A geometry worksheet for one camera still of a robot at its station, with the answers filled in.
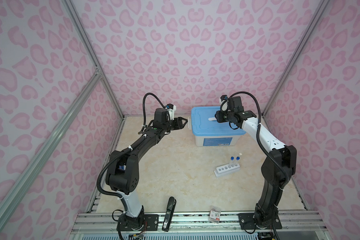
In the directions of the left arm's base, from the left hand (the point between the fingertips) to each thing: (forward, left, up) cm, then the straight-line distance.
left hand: (186, 118), depth 87 cm
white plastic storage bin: (-6, -19, -15) cm, 25 cm away
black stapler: (-41, +8, -18) cm, 46 cm away
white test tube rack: (-24, -22, -19) cm, 38 cm away
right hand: (+4, -20, 0) cm, 20 cm away
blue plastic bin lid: (-1, -9, -7) cm, 12 cm away
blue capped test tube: (-23, -23, -8) cm, 34 cm away
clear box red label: (-46, -13, -21) cm, 52 cm away
